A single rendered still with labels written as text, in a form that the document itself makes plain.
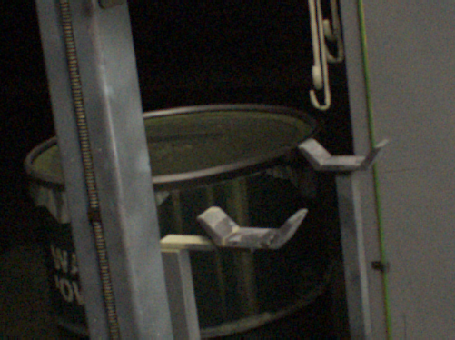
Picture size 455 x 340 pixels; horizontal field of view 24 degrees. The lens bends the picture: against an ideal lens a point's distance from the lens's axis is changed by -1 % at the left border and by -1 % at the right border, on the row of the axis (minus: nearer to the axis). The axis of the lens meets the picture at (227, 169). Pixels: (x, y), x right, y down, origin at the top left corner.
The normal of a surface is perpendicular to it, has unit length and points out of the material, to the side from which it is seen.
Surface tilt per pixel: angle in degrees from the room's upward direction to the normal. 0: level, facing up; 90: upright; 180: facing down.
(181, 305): 90
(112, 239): 90
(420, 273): 90
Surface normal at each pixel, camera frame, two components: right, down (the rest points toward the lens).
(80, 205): -0.43, 0.28
